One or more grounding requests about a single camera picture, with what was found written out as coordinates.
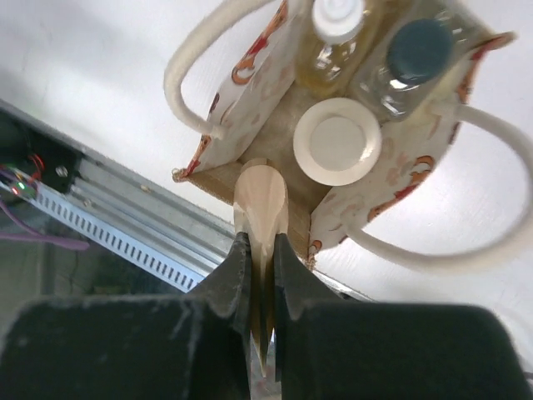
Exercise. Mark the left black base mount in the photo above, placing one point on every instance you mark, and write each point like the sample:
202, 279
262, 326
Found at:
27, 147

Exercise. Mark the aluminium mounting rail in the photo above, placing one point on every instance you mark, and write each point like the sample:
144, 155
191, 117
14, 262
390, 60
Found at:
173, 225

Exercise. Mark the white round cap bottle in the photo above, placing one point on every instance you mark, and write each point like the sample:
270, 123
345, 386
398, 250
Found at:
337, 142

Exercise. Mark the slotted cable duct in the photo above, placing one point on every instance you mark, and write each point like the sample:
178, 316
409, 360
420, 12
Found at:
110, 236

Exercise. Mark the small circuit board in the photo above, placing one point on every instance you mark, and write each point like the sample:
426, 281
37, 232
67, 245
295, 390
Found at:
21, 183

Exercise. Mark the clear square bottle rear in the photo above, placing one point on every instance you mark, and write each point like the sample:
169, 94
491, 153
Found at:
402, 69

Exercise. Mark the yellow liquid bottle white cap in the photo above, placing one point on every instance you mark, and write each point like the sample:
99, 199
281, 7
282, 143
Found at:
336, 38

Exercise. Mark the beige squeeze tube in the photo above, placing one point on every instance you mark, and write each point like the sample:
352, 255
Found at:
260, 207

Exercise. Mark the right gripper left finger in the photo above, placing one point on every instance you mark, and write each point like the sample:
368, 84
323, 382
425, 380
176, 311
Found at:
191, 346

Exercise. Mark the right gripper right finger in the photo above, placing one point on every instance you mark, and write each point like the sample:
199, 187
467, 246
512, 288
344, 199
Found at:
328, 347

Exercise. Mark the burlap canvas tote bag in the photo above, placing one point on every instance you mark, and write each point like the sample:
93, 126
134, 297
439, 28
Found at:
255, 112

